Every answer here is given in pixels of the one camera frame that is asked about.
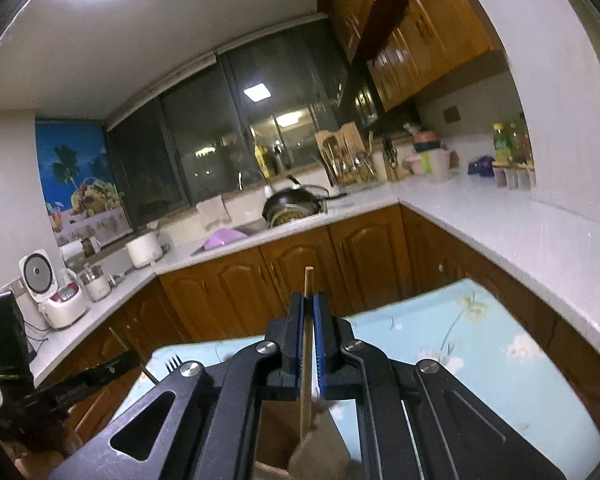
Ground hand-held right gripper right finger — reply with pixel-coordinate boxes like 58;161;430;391
310;292;568;480

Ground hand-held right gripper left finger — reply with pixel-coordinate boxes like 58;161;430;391
47;291;306;480

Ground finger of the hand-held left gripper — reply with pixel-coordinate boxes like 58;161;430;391
42;349;142;402

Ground metal chopstick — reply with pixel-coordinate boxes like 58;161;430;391
108;326;157;387

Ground wooden chopstick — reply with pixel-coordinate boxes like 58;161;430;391
298;266;315;453

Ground wooden utensil holder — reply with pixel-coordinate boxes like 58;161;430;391
254;399;353;480

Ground white rice cooker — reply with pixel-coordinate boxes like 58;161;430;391
19;252;89;331

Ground wooden base cabinets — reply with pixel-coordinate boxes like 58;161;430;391
35;202;600;461

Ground blue floral tablecloth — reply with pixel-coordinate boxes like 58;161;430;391
125;277;600;480

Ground patterned dish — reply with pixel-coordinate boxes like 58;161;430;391
270;207;306;226

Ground purple plastic basin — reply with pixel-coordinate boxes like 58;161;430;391
202;228;249;252

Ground white electric pot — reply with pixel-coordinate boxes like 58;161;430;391
125;232;162;269

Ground black wok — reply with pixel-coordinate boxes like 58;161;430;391
262;175;349;226

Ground beige hanging towel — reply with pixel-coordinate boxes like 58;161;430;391
196;197;233;231

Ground metal sink faucet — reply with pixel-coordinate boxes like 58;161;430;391
237;169;271;196

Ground yellow detergent bottle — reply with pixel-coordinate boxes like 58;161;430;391
254;144;271;179

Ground cutlery drying rack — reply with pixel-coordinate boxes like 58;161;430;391
314;122;381;189

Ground knife block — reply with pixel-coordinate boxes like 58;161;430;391
381;135;406;183

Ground dark sliding window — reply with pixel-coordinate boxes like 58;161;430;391
105;17;362;226

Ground pink and green containers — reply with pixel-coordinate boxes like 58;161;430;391
403;122;459;181

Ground blue plastic object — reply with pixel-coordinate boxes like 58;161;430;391
467;156;496;177

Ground row of spice jars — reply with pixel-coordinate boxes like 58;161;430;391
494;162;537;191

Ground yellow drink bottle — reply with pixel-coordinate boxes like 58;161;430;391
492;122;514;166

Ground cooking oil bottle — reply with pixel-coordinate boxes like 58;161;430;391
510;119;534;166

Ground tropical fruit wall poster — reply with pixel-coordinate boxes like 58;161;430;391
35;121;132;247

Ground wooden wall cabinets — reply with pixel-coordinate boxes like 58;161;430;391
317;0;506;114

